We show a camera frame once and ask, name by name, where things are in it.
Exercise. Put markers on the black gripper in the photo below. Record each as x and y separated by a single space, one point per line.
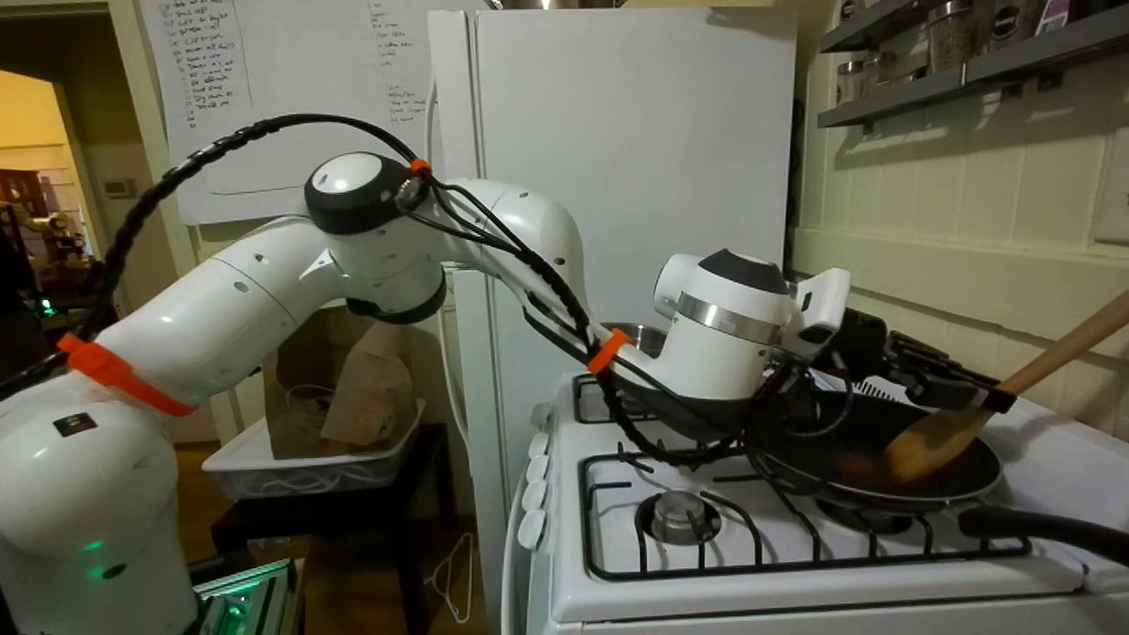
910 356

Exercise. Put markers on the wooden cooking spoon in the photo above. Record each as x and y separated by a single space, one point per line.
937 446

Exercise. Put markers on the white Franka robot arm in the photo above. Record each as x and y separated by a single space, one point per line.
235 306

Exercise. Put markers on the black frying pan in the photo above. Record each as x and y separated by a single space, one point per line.
870 453

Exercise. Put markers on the white gas stove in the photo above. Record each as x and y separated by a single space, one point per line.
823 601

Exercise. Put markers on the black burner grate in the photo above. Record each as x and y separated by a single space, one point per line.
610 553

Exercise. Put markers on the white refrigerator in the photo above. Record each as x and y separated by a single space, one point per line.
658 142

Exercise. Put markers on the brown paper bag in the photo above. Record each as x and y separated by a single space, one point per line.
353 401

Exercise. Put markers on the black side table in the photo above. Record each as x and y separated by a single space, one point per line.
353 524

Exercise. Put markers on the white plastic tray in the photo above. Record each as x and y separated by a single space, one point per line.
303 477

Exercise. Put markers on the controller box with green light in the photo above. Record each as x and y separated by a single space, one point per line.
248 601

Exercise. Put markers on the white light switch plate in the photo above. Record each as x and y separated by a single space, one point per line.
1117 189

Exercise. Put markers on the metal wall spice rack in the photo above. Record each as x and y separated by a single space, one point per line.
976 65

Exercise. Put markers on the handwritten wall paper sheet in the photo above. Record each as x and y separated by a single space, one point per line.
294 70

